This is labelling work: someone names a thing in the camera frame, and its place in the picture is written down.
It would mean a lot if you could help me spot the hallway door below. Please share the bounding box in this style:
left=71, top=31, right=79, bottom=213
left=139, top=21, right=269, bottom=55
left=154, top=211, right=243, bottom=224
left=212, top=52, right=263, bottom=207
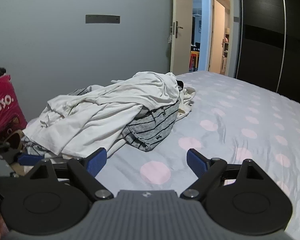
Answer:
left=209, top=0, right=226, bottom=75

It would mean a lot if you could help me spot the grey black-striped garment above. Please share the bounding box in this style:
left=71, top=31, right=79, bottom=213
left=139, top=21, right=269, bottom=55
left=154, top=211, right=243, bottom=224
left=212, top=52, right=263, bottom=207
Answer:
left=122, top=99, right=180, bottom=152

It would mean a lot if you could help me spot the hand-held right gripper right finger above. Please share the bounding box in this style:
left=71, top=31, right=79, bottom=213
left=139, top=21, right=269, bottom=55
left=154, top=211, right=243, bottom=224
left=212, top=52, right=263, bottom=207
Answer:
left=180, top=148, right=272, bottom=202

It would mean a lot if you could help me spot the metal door handle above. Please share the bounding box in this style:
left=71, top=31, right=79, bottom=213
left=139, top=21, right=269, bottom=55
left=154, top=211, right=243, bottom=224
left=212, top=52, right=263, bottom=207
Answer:
left=170, top=21, right=184, bottom=39

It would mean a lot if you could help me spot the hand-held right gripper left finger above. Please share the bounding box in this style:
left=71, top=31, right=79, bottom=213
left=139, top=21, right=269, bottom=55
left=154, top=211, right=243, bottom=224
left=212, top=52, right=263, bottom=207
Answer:
left=27, top=147, right=114, bottom=201

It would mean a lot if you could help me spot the bed with pink-dotted sheet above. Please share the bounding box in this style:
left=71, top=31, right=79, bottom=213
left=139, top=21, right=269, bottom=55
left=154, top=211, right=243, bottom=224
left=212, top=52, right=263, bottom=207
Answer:
left=22, top=70, right=300, bottom=233

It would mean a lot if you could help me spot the orange chair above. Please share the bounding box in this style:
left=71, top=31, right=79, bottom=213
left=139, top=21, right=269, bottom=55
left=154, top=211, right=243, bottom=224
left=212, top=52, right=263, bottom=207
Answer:
left=189, top=50, right=199, bottom=71

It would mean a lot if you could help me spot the large white garment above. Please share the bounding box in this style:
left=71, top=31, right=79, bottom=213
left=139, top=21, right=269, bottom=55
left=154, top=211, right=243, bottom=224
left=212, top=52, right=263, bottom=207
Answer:
left=22, top=71, right=180, bottom=158

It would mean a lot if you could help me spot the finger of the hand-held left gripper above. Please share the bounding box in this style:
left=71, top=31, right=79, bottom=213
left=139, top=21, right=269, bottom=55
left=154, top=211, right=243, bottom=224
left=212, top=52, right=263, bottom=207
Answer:
left=0, top=149, right=45, bottom=167

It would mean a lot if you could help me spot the cream garment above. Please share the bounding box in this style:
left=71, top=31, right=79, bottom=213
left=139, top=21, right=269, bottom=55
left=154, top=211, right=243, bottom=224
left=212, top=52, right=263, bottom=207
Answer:
left=177, top=84, right=197, bottom=121

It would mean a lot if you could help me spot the pink Lotso bag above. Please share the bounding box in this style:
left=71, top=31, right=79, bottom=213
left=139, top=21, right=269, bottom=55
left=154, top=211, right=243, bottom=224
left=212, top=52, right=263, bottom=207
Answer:
left=0, top=74, right=28, bottom=140

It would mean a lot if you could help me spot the cream bedroom door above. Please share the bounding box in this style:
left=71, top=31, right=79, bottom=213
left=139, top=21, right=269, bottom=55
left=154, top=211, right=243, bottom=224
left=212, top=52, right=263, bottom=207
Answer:
left=169, top=0, right=193, bottom=77

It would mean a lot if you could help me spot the dark sliding wardrobe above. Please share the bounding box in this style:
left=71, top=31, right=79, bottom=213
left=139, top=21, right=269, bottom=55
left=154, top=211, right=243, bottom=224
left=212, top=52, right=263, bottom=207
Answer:
left=236, top=0, right=300, bottom=108

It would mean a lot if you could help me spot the grey wall plate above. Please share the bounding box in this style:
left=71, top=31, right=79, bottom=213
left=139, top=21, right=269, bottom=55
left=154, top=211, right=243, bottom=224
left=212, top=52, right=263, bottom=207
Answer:
left=85, top=15, right=121, bottom=24

